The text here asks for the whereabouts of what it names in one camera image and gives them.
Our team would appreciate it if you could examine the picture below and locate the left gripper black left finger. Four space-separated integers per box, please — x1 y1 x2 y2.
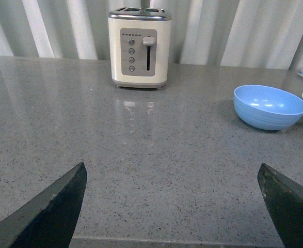
0 163 87 247

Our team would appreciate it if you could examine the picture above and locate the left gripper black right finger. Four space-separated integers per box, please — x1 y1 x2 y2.
257 163 303 247

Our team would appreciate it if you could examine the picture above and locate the blue plastic bowl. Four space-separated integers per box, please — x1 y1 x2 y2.
233 85 303 131

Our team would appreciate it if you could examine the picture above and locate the white pleated curtain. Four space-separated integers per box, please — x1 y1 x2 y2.
0 1 303 69

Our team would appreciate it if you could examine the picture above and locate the cream two-slot toaster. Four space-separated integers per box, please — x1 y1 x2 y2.
108 7 172 89

